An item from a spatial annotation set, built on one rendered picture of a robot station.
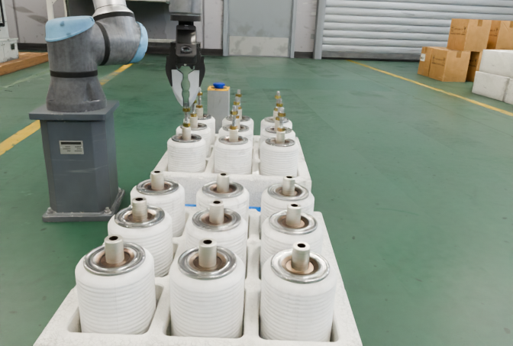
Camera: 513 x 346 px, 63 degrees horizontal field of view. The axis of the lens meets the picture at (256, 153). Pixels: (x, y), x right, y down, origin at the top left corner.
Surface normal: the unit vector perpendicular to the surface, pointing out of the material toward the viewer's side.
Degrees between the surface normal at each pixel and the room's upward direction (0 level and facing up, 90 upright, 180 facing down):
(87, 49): 92
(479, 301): 0
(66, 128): 90
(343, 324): 0
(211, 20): 90
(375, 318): 0
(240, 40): 90
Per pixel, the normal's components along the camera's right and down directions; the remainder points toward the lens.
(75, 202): 0.11, 0.31
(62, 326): 0.04, -0.95
